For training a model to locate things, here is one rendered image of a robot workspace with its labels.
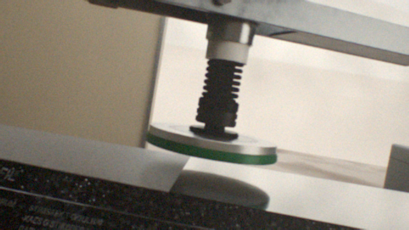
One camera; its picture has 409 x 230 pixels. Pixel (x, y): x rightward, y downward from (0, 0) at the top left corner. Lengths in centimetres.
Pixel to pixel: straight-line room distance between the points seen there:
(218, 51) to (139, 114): 491
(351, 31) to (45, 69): 549
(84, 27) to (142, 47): 87
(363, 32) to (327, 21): 8
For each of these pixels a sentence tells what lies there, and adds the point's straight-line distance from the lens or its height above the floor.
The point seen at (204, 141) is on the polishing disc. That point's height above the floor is 86.
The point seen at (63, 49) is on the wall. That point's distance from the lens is 591.
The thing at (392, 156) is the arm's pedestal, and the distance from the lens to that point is 184.
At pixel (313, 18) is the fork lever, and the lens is 67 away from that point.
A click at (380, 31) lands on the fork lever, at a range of 76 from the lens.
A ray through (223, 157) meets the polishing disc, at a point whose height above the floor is 84.
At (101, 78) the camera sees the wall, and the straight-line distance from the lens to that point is 568.
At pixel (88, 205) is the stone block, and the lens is 47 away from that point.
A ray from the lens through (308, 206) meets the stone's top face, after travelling 53.
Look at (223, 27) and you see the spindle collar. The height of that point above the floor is 103.
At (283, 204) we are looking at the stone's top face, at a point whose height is 80.
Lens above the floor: 92
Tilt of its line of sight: 3 degrees down
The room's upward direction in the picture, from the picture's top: 10 degrees clockwise
